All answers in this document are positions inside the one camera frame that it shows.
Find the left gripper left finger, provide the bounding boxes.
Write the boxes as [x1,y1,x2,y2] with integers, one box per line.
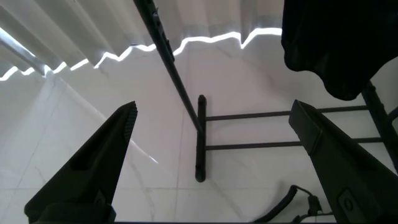
[24,101,139,224]

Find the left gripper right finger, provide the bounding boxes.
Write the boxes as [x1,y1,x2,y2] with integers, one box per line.
[288,99,398,224]

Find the black shorts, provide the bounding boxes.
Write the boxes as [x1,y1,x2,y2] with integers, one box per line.
[281,0,398,101]

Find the black clothes rack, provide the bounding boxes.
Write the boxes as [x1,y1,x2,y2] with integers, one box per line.
[132,0,398,184]

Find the white curtain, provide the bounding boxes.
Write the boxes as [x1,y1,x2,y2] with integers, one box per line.
[0,0,284,82]

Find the black cable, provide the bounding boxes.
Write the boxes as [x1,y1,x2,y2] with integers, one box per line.
[252,184,335,223]

